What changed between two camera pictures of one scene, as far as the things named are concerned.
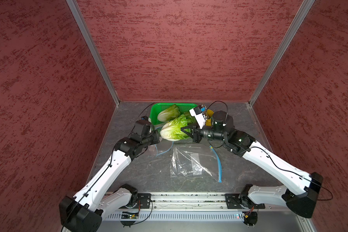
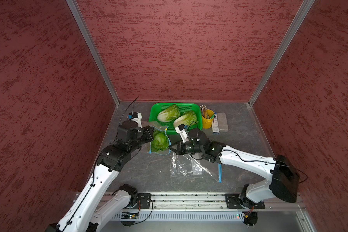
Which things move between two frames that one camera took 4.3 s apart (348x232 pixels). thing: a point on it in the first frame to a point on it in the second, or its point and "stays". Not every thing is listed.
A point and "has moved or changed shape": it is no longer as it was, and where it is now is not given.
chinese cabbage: x=172 y=130 to x=160 y=140
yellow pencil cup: x=209 y=114 stays
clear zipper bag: x=201 y=161 stays
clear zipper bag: x=163 y=145 has moved or changed shape
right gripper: x=195 y=133 to x=180 y=150
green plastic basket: x=157 y=107 stays
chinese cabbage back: x=168 y=113 stays
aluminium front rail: x=197 y=201 stays
